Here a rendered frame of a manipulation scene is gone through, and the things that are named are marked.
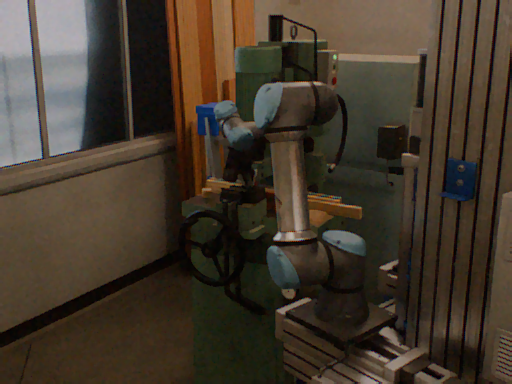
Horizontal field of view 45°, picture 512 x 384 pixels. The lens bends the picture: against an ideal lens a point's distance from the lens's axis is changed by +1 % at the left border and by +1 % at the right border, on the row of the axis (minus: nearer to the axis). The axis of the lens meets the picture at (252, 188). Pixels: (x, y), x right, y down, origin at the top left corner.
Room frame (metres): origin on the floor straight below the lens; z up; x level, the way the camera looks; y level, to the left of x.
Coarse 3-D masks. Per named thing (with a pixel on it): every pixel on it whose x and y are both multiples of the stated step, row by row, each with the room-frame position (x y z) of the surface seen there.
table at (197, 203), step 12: (192, 204) 2.33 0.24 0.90; (204, 204) 2.32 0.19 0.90; (264, 216) 2.17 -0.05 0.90; (276, 216) 2.17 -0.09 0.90; (336, 216) 2.20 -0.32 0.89; (216, 228) 2.16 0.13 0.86; (264, 228) 2.15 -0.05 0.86; (276, 228) 2.14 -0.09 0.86; (312, 228) 2.07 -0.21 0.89; (324, 228) 2.10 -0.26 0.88; (336, 228) 2.20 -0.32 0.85
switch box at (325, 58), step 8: (320, 56) 2.54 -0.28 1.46; (328, 56) 2.52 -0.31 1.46; (336, 56) 2.58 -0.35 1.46; (320, 64) 2.54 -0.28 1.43; (328, 64) 2.52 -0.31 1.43; (336, 64) 2.58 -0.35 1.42; (320, 72) 2.54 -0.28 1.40; (328, 72) 2.52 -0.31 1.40; (336, 72) 2.59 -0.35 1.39; (320, 80) 2.53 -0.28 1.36; (328, 80) 2.52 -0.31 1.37; (336, 88) 2.59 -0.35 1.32
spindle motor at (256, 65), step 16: (240, 48) 2.32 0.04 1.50; (256, 48) 2.29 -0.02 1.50; (272, 48) 2.31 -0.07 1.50; (240, 64) 2.31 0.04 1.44; (256, 64) 2.28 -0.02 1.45; (272, 64) 2.30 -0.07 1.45; (240, 80) 2.32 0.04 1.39; (256, 80) 2.28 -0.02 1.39; (240, 96) 2.32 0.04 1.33; (240, 112) 2.32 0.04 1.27
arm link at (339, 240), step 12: (324, 240) 1.55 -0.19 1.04; (336, 240) 1.52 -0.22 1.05; (348, 240) 1.53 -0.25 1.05; (360, 240) 1.54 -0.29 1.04; (336, 252) 1.51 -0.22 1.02; (348, 252) 1.51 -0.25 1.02; (360, 252) 1.52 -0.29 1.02; (336, 264) 1.49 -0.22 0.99; (348, 264) 1.50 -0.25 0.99; (360, 264) 1.52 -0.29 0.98; (336, 276) 1.50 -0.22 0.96; (348, 276) 1.51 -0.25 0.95; (360, 276) 1.52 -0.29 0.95; (348, 288) 1.51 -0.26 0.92
